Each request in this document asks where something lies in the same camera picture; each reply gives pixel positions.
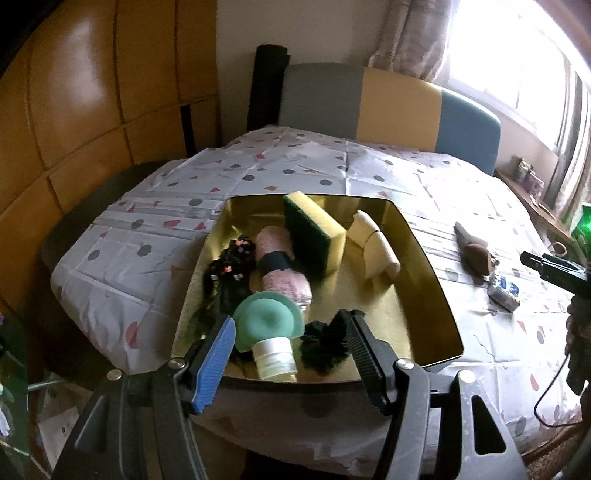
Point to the wooden wall cabinet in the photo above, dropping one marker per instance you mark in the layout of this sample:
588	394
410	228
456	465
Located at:
99	87

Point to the blue white tissue packet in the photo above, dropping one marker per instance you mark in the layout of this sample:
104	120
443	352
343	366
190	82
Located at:
503	292

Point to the black rolled mat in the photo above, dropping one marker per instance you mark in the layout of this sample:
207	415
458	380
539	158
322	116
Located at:
270	63

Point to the green silicone cap bottle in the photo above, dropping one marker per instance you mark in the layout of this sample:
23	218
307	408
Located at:
266	324

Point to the floral window curtain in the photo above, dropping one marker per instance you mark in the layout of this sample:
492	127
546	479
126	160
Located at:
414	38

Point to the beige cloth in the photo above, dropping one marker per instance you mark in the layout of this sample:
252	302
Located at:
379	258

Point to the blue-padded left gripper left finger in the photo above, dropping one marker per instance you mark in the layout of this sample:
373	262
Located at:
209	363

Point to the wooden side shelf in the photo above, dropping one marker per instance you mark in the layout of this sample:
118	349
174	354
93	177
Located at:
545	221

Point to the grey yellow blue sofa backrest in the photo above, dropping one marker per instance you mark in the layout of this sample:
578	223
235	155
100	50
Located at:
380	107

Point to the pink rolled towel with band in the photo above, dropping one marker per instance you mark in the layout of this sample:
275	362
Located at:
275	262

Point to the small brown plush toy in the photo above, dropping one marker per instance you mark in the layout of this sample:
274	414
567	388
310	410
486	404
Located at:
475	251

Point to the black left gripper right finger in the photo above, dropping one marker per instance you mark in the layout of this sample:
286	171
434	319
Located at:
382	372

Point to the black knitted cloth with dots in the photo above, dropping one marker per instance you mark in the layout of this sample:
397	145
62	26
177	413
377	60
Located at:
225	283

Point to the green and yellow scrub sponge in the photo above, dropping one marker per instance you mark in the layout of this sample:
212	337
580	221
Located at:
318	240

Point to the gold metal tray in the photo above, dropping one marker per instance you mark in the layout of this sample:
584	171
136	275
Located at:
411	312

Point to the patterned white tablecloth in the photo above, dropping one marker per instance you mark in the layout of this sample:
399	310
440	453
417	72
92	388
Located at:
426	245

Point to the black mesh scrubber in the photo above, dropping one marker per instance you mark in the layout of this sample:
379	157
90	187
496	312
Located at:
325	346

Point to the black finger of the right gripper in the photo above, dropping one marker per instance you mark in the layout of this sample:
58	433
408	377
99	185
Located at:
562	273

